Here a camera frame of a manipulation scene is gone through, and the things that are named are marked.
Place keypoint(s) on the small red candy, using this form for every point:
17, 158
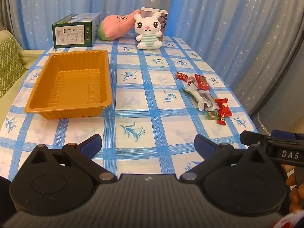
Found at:
220, 119

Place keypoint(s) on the person's right hand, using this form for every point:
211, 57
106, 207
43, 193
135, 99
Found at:
295, 193

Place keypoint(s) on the yellow green candy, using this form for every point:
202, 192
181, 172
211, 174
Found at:
212, 114

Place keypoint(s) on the large red white-print candy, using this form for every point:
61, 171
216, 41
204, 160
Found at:
223, 106

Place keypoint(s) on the green cardboard box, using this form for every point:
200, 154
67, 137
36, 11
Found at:
71, 34

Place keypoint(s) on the gold plastic tray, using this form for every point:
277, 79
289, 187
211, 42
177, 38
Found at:
71, 83

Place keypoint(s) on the green zigzag pillow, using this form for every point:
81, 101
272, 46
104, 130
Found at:
9, 66

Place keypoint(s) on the large red gold candy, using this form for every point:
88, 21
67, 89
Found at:
201, 82

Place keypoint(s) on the pink plush toy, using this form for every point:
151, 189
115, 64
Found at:
116, 26

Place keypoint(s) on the light green sofa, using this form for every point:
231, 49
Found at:
29, 57

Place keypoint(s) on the clear grey snack packet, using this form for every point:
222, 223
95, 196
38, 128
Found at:
210, 99

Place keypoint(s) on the blue checked tablecloth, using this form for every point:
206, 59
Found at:
147, 114

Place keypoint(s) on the tan candy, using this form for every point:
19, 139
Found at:
191, 78

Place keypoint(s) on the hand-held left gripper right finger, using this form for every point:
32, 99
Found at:
204, 145

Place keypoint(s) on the shiny dark red candy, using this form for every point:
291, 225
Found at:
192, 84

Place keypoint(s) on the person's red patterned clothing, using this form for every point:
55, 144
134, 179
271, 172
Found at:
289, 222

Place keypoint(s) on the white bunny plush toy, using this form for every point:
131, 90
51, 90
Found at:
148, 26

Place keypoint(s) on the dark box behind bunny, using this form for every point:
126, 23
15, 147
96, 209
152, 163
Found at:
163, 19

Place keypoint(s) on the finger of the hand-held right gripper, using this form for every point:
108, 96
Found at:
285, 135
254, 139

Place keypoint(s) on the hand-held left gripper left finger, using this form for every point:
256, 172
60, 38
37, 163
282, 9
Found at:
91, 146

